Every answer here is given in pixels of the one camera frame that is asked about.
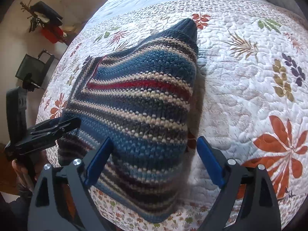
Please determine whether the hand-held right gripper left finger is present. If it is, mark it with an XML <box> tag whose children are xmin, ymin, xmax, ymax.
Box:
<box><xmin>27</xmin><ymin>137</ymin><xmax>113</xmax><ymax>231</ymax></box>

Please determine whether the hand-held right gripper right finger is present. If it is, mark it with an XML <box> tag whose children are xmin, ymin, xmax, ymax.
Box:
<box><xmin>196</xmin><ymin>136</ymin><xmax>282</xmax><ymax>231</ymax></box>

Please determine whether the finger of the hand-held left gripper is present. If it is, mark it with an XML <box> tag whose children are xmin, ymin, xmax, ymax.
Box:
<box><xmin>55</xmin><ymin>123</ymin><xmax>81</xmax><ymax>140</ymax></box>
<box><xmin>29</xmin><ymin>117</ymin><xmax>81</xmax><ymax>135</ymax></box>

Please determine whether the striped knit sweater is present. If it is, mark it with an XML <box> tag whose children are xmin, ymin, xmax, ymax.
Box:
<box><xmin>57</xmin><ymin>18</ymin><xmax>200</xmax><ymax>223</ymax></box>

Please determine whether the person's left hand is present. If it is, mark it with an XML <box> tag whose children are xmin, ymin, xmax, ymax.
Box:
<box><xmin>12</xmin><ymin>160</ymin><xmax>36</xmax><ymax>194</ymax></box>

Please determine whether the black chair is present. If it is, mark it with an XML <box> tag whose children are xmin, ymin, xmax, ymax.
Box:
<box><xmin>15</xmin><ymin>49</ymin><xmax>54</xmax><ymax>87</ymax></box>

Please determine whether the floral quilted bedspread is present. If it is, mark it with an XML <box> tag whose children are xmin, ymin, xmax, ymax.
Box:
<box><xmin>36</xmin><ymin>0</ymin><xmax>308</xmax><ymax>231</ymax></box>

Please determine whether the red bag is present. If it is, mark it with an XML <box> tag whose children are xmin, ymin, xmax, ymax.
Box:
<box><xmin>40</xmin><ymin>26</ymin><xmax>64</xmax><ymax>44</ymax></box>

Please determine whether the wooden coat rack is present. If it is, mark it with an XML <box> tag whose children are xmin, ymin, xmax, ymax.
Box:
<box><xmin>20</xmin><ymin>1</ymin><xmax>49</xmax><ymax>33</ymax></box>

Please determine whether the black jacket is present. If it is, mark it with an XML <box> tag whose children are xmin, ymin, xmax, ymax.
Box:
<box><xmin>31</xmin><ymin>1</ymin><xmax>63</xmax><ymax>26</ymax></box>

